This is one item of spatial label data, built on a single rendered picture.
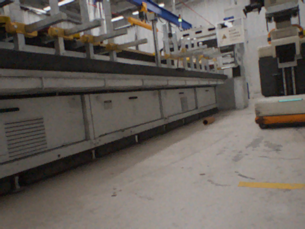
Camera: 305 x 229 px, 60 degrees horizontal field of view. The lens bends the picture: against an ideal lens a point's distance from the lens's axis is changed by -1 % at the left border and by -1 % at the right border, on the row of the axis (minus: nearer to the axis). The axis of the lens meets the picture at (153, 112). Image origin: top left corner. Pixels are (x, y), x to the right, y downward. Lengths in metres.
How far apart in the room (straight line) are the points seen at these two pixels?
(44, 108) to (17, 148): 0.30
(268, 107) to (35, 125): 1.95
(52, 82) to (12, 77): 0.23
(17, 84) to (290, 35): 2.22
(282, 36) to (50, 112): 2.05
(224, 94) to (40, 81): 4.57
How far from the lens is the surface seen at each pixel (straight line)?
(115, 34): 1.69
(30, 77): 1.43
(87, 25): 1.50
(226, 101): 5.63
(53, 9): 1.63
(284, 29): 2.71
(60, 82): 1.55
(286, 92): 2.89
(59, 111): 1.82
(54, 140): 1.79
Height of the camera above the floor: 0.40
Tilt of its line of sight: 3 degrees down
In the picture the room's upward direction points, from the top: 7 degrees counter-clockwise
